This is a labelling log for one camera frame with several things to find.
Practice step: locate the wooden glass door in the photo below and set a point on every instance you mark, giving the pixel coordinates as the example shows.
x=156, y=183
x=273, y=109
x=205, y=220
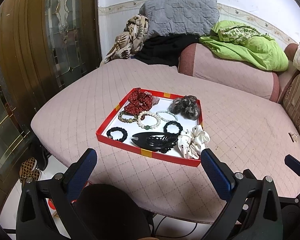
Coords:
x=45, y=46

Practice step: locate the red dotted scrunchie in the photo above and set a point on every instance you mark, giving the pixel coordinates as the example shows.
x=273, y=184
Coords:
x=139, y=101

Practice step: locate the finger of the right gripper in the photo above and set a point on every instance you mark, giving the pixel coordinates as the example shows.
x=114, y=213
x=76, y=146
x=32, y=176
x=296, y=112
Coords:
x=293, y=164

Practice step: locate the black hair comb clip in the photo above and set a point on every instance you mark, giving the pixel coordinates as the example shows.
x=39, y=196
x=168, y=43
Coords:
x=155, y=141

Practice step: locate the red shallow box tray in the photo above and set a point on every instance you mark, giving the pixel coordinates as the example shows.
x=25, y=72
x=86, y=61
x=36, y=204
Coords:
x=119, y=127

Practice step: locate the red white plaid scrunchie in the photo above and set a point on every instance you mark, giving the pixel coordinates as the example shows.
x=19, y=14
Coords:
x=155, y=99

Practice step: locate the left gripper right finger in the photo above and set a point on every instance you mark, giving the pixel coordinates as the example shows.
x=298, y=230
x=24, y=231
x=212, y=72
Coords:
x=252, y=209

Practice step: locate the leopard pattern slipper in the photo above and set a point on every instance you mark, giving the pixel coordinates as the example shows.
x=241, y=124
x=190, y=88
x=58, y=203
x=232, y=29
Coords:
x=29, y=169

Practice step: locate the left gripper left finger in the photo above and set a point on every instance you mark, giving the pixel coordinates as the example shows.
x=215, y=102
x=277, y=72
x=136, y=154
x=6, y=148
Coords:
x=34, y=219

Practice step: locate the grey furry scrunchie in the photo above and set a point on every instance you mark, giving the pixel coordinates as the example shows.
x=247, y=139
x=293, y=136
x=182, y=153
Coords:
x=187, y=106

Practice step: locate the leaf patterned cloth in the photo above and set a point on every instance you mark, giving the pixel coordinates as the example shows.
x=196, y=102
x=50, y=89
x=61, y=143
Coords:
x=129, y=42

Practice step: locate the black cloth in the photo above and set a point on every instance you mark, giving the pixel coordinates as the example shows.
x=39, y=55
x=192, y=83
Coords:
x=165, y=49

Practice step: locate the lime green blanket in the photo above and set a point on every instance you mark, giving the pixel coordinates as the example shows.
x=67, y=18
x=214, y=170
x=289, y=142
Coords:
x=232, y=40

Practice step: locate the white dotted scrunchie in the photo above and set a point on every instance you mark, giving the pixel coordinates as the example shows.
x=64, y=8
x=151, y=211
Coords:
x=192, y=142

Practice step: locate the grey quilted pillow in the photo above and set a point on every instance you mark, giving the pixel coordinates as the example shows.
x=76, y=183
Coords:
x=169, y=17

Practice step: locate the small gold hair clip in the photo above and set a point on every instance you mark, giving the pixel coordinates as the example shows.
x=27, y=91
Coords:
x=293, y=136

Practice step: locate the pink quilted bolster pillow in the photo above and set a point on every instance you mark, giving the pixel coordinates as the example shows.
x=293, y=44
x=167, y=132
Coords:
x=199, y=61

